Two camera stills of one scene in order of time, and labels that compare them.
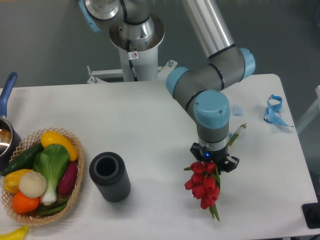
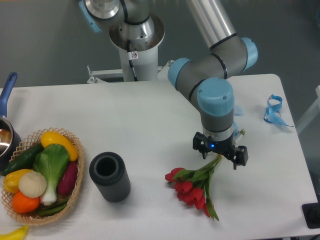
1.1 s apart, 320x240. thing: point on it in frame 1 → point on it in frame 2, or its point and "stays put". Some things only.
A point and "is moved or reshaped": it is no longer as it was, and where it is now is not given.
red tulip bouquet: [204, 181] is moved or reshaped
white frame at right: [311, 114] stays put
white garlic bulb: [32, 184] stays put
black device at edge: [311, 212] stays put
